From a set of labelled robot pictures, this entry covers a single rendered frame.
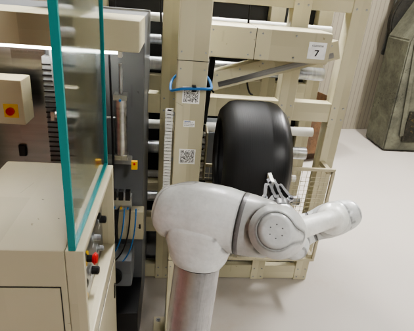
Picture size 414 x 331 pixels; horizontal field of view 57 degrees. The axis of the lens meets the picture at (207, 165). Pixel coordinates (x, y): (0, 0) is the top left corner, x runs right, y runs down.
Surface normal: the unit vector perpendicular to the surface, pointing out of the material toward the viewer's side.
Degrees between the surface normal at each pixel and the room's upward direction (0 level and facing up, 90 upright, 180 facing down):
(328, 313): 0
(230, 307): 0
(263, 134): 44
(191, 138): 90
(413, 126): 90
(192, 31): 90
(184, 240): 82
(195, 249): 83
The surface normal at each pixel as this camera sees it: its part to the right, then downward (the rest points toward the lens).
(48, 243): 0.08, -0.90
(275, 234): -0.08, -0.15
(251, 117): 0.11, -0.63
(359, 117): 0.21, 0.43
